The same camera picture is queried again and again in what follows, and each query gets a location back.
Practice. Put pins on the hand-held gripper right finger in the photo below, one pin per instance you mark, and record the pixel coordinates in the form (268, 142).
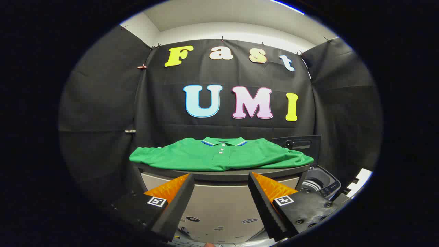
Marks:
(264, 206)

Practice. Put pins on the black backdrop cloth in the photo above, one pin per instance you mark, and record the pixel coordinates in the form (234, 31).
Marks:
(171, 99)

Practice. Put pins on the green polo shirt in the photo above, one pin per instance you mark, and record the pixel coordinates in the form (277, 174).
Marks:
(192, 156)

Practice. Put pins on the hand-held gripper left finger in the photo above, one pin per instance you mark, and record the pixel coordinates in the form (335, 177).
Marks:
(178, 206)

